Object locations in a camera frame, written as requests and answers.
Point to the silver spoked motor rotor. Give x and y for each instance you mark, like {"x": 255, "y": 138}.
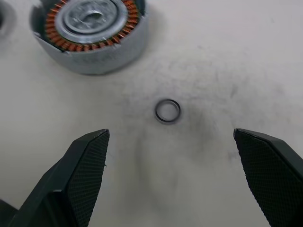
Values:
{"x": 11, "y": 16}

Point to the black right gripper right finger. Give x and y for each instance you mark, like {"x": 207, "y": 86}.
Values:
{"x": 272, "y": 175}

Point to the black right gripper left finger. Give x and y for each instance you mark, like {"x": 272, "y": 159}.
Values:
{"x": 80, "y": 179}

